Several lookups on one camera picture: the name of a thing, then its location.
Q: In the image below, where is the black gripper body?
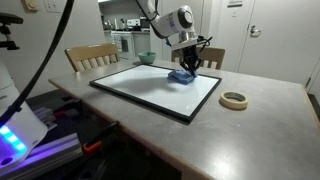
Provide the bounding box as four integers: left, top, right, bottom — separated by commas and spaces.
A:
180, 45, 201, 72

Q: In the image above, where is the blue microfiber towel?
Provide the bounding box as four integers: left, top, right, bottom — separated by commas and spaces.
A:
167, 70, 195, 85

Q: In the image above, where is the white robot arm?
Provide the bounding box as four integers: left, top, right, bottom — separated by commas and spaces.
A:
136, 0, 204, 77

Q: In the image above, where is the white robot base blue light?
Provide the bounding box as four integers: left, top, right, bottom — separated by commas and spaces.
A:
0, 60, 48, 174

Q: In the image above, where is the black framed white board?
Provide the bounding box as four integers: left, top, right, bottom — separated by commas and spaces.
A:
89, 65, 222, 123

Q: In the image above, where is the wooden chair near bowl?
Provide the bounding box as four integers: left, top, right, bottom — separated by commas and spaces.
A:
171, 47, 225, 70

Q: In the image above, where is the green ceramic bowl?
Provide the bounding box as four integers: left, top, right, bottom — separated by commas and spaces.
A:
138, 52, 156, 64

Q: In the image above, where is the beige masking tape roll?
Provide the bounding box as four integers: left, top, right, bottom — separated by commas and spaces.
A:
219, 91, 248, 110

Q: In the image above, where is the kitchen counter with appliances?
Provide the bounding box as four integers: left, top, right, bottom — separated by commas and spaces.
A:
98, 0, 151, 60

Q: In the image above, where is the door sign plate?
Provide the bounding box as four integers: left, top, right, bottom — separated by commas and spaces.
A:
227, 0, 243, 8

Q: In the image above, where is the wooden chair near tape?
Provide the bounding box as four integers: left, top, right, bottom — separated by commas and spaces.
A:
64, 43, 120, 72

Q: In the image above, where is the orange black clamp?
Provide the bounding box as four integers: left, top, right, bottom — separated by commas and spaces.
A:
53, 100, 81, 117
82, 121, 120, 153

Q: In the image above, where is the silver door lever handle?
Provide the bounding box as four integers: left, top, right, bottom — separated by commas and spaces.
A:
250, 25, 261, 38

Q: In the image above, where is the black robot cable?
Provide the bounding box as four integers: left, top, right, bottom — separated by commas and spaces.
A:
0, 0, 76, 126

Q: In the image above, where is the aluminium extrusion rail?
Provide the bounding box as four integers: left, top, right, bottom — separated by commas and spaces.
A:
0, 133, 83, 180

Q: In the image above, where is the wall thermostat dial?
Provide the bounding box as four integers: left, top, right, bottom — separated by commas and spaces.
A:
23, 0, 38, 12

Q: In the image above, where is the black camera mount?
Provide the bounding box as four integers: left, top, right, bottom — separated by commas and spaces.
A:
0, 13, 23, 50

